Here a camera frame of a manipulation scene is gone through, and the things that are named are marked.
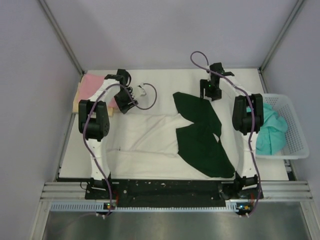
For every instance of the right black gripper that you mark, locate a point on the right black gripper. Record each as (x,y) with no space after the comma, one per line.
(203,84)

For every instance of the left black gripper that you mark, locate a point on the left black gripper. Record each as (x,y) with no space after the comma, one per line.
(123,106)

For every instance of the white and green t shirt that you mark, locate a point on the white and green t shirt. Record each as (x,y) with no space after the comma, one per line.
(184,146)

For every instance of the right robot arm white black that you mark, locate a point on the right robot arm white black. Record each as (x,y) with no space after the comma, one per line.
(247,117)

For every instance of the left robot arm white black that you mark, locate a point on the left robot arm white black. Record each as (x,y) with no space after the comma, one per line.
(94,125)

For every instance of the folded pink t shirt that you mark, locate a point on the folded pink t shirt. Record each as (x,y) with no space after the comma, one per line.
(109,88)

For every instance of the folded beige t shirt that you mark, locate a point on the folded beige t shirt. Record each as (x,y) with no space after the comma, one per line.
(84,92)

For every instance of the teal t shirt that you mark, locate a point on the teal t shirt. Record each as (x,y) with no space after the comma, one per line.
(271,137)

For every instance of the white plastic basket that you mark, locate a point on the white plastic basket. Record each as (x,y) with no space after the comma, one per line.
(296,146)

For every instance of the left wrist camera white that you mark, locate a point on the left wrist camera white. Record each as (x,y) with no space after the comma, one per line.
(139,91)

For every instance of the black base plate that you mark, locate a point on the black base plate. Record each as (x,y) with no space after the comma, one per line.
(165,193)

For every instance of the left aluminium frame post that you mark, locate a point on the left aluminium frame post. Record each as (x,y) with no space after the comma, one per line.
(60,35)

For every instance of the aluminium frame post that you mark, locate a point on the aluminium frame post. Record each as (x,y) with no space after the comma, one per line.
(60,35)
(293,14)

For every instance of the right aluminium frame post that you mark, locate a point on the right aluminium frame post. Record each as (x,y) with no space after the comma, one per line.
(293,14)

